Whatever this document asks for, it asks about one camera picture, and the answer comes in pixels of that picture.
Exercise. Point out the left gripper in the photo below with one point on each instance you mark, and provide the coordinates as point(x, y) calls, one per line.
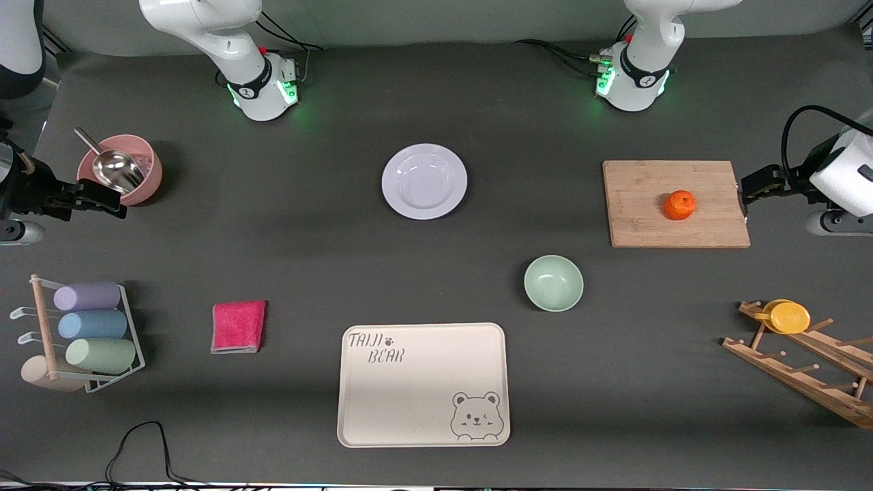
point(793, 183)

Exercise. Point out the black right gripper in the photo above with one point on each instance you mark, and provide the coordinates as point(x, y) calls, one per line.
point(27, 190)

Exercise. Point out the pink folded cloth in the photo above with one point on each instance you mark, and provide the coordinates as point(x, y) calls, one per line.
point(238, 326)

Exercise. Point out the purple cup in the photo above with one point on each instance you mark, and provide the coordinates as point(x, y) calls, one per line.
point(87, 296)

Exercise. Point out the light green bowl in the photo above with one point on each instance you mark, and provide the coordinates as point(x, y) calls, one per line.
point(554, 283)

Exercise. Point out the wooden cutting board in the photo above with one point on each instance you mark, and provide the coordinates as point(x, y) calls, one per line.
point(655, 218)

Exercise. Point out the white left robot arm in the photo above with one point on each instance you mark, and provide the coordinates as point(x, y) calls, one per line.
point(641, 61)

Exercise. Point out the metal scoop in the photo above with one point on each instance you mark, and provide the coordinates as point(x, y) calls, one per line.
point(119, 170)

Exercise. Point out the yellow cup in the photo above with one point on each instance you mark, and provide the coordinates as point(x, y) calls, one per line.
point(788, 317)

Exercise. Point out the wooden peg drying rack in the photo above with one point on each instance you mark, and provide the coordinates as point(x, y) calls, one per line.
point(805, 372)

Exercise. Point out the green cup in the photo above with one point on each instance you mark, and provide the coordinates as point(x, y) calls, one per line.
point(101, 355)

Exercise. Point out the blue cup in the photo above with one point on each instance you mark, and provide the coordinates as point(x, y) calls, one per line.
point(92, 325)

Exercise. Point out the white round plate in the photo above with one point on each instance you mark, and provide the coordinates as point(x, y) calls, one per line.
point(424, 181)

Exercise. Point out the pink bowl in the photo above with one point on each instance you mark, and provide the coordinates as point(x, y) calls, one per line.
point(151, 179)

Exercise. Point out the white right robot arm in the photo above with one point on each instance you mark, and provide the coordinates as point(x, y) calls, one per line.
point(232, 41)

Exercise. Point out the beige cup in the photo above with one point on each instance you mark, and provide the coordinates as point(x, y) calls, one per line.
point(37, 377)

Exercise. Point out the beige bear print tray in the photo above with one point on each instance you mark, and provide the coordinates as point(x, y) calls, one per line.
point(409, 389)

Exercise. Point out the orange fruit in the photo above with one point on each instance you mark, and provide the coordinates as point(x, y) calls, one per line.
point(680, 205)

